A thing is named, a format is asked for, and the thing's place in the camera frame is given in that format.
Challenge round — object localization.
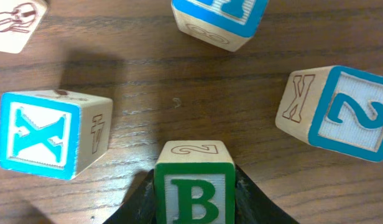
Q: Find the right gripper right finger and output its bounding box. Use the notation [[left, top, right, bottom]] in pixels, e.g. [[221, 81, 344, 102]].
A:
[[235, 165, 298, 224]]

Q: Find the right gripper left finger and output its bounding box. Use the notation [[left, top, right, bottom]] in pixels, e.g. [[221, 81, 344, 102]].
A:
[[104, 169, 156, 224]]

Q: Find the green B block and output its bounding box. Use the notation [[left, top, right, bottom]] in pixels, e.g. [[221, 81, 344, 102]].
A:
[[154, 140, 236, 224]]

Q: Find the blue X block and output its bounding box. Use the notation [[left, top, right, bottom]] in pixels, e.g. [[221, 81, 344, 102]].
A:
[[0, 90, 113, 180]]

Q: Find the blue 2 block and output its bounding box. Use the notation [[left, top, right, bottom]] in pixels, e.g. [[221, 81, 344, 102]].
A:
[[275, 65, 383, 162]]

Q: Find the blue H block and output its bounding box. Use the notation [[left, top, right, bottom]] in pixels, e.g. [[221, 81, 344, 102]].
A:
[[171, 0, 268, 52]]

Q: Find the yellow 6 block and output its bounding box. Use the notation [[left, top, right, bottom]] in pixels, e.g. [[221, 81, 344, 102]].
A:
[[0, 0, 49, 54]]

